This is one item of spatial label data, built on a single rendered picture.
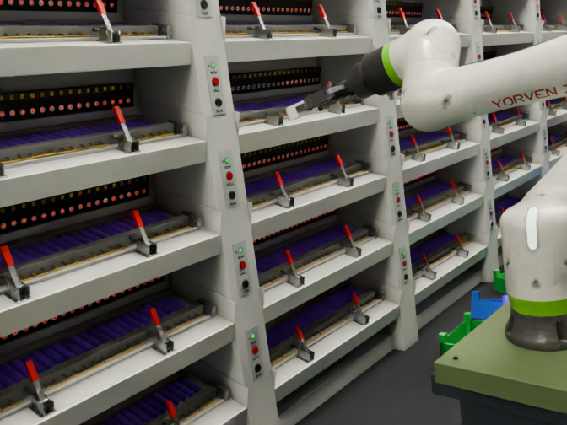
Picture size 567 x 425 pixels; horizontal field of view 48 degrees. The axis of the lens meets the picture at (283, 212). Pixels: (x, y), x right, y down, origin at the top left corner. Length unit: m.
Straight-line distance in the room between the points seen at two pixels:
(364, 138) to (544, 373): 1.00
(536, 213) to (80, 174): 0.79
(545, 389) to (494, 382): 0.09
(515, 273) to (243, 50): 0.74
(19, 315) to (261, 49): 0.79
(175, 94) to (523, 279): 0.78
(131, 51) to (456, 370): 0.82
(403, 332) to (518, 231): 0.94
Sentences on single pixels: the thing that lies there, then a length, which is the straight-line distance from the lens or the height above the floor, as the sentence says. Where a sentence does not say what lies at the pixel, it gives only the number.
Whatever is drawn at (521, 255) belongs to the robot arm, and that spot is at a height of 0.50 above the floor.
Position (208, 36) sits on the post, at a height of 0.96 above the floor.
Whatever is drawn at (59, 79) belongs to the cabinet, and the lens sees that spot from 1.39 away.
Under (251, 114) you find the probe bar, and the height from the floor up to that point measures 0.79.
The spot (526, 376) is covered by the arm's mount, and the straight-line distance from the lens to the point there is 1.16.
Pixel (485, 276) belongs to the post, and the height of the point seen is 0.03.
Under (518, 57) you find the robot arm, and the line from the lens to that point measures 1.16.
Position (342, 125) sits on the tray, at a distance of 1.74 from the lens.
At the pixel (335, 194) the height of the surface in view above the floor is 0.55.
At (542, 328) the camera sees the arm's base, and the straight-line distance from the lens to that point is 1.23.
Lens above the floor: 0.82
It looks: 10 degrees down
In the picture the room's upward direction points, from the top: 8 degrees counter-clockwise
